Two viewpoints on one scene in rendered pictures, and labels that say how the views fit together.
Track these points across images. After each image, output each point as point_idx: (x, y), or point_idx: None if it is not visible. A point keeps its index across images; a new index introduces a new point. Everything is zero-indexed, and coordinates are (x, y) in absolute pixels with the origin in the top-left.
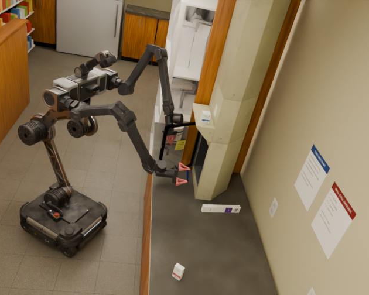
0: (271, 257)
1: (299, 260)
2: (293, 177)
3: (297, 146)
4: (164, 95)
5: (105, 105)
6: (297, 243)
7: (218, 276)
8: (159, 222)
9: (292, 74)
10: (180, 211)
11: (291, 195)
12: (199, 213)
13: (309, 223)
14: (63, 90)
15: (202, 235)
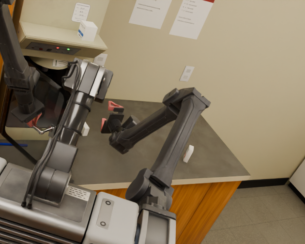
0: (118, 95)
1: (163, 64)
2: (123, 17)
3: None
4: (21, 61)
5: (189, 117)
6: (156, 57)
7: (163, 132)
8: (129, 174)
9: None
10: (99, 155)
11: (127, 33)
12: (90, 138)
13: (166, 34)
14: (148, 215)
15: None
